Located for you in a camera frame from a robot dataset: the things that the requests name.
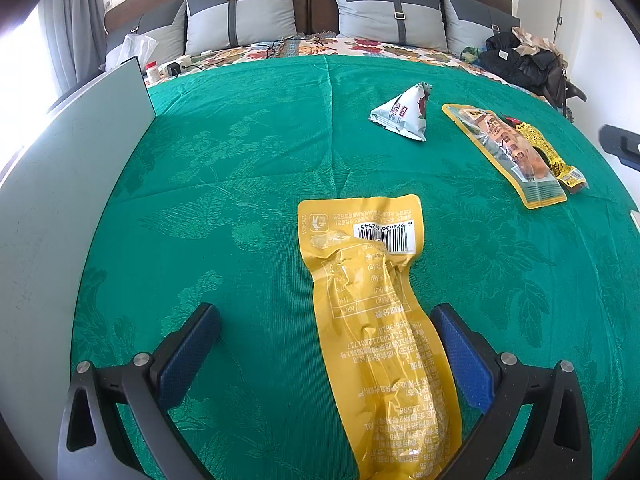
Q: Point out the plain yellow sausage packet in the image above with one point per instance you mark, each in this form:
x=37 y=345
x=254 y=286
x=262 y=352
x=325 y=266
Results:
x=380 y=360

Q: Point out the white plastic bag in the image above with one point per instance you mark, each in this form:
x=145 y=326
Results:
x=132 y=47

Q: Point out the grey curtain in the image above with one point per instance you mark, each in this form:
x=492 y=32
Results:
x=70 y=20

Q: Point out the small white bottle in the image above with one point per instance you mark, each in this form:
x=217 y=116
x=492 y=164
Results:
x=151 y=74

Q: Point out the floral bed sheet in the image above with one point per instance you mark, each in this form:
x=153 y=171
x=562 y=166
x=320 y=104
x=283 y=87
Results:
x=375 y=46

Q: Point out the yellow clear-window snack packet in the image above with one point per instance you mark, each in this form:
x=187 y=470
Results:
x=510 y=155

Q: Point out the grey two-tone pillow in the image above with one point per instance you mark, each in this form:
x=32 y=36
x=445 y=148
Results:
x=385 y=15
x=160 y=30
x=240 y=15
x=475 y=27

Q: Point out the grey flat board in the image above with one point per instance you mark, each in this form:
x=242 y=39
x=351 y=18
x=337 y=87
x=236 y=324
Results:
x=60 y=210

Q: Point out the white triangular snack packet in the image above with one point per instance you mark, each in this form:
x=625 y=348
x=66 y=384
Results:
x=405 y=110

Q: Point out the yellow and black snack packet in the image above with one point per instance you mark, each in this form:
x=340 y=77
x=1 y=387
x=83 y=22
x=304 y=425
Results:
x=546 y=152

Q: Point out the green patterned blanket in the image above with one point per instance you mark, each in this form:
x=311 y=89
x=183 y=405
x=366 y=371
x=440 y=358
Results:
x=225 y=160

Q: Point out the white power strip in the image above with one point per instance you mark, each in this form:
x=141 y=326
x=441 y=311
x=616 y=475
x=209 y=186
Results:
x=180 y=65

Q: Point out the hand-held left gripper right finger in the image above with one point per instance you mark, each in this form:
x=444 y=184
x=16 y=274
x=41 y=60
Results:
x=462 y=355

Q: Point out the brown bag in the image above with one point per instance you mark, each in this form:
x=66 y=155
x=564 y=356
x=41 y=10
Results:
x=562 y=85

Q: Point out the beige crumpled cloth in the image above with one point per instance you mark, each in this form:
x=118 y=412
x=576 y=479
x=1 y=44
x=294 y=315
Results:
x=530 y=40

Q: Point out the beige smartphone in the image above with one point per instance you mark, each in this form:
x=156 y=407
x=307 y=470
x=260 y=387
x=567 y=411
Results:
x=636 y=221

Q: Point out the black clothes pile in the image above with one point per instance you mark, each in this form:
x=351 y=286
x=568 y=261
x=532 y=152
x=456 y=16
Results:
x=515 y=62

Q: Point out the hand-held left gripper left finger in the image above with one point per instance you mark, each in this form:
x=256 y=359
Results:
x=187 y=355

